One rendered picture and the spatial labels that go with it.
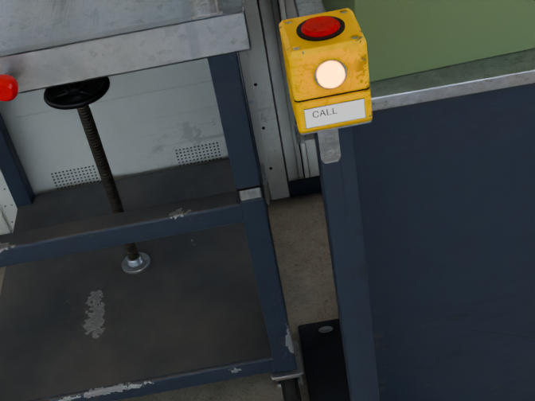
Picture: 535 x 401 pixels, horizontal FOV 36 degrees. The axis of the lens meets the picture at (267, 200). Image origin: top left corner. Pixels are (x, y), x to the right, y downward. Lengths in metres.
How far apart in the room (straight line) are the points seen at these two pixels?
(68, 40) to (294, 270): 0.97
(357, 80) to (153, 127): 1.13
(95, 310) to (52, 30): 0.71
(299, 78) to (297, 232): 1.16
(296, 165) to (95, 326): 0.68
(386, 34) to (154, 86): 0.94
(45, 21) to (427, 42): 0.50
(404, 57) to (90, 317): 0.88
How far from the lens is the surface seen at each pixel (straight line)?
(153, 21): 1.07
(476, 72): 1.06
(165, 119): 1.92
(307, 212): 2.03
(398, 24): 1.02
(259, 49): 1.85
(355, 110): 0.87
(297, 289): 1.84
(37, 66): 1.09
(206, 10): 1.06
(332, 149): 0.92
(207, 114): 1.92
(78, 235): 1.28
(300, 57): 0.83
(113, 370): 1.55
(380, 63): 1.04
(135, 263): 1.72
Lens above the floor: 1.30
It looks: 38 degrees down
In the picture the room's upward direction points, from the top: 11 degrees counter-clockwise
